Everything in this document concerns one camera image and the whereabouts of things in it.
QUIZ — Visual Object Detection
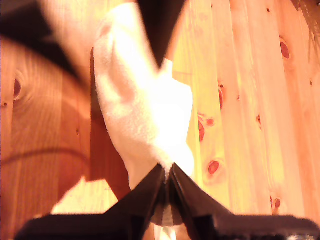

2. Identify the cream terry tea towel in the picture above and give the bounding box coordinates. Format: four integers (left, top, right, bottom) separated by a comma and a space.
93, 2, 195, 240

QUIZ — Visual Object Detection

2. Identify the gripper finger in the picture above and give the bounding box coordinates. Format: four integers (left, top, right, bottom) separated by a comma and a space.
104, 163, 167, 222
168, 162, 235, 219
138, 0, 189, 72

